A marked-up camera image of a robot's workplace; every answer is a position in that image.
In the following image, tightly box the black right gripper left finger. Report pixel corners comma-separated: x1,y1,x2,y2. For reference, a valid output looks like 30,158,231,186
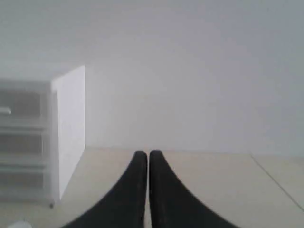
63,151,147,228

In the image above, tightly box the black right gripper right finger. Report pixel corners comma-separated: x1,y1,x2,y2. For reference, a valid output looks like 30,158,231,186
149,150,236,228

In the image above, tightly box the teal bottle with white cap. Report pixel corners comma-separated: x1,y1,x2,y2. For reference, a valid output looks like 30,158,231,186
7,220,32,228

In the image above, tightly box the clear bottom wide drawer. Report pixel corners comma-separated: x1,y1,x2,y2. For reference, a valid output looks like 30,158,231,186
0,168,52,202

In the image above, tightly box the clear wide drawer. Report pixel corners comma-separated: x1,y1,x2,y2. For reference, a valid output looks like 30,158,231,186
0,168,52,202
0,131,50,166

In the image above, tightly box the white plastic drawer cabinet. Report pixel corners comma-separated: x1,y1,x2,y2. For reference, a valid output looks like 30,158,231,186
0,65,86,206

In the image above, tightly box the clear middle wide drawer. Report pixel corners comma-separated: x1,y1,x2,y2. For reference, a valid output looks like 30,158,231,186
0,131,50,166

